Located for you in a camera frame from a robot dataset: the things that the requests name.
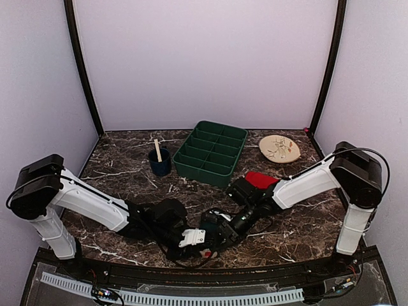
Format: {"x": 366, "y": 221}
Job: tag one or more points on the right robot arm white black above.
{"x": 357, "y": 172}

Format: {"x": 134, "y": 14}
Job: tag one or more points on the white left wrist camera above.
{"x": 192, "y": 237}

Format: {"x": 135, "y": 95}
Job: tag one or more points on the black frame post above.
{"x": 330, "y": 65}
{"x": 80, "y": 65}

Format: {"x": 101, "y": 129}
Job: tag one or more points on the red santa sock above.
{"x": 259, "y": 180}

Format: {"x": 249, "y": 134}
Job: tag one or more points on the white slotted cable duct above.
{"x": 127, "y": 297}

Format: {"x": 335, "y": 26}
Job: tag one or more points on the wooden stick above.
{"x": 158, "y": 150}

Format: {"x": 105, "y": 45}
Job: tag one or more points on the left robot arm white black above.
{"x": 46, "y": 184}

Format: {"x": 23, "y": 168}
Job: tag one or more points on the black front rail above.
{"x": 228, "y": 270}

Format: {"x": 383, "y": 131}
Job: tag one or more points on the left black frame post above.
{"x": 80, "y": 65}

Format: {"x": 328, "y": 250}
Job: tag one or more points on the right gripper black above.
{"x": 231, "y": 234}

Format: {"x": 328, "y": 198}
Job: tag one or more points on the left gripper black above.
{"x": 183, "y": 253}

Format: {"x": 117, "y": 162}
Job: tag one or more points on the beige decorated plate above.
{"x": 279, "y": 149}

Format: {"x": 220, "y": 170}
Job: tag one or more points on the dark blue mug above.
{"x": 162, "y": 168}

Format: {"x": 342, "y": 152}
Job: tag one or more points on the dark green sock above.
{"x": 211, "y": 234}

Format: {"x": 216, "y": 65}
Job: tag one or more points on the right black frame post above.
{"x": 330, "y": 65}

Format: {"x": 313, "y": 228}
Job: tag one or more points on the green compartment tray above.
{"x": 210, "y": 153}

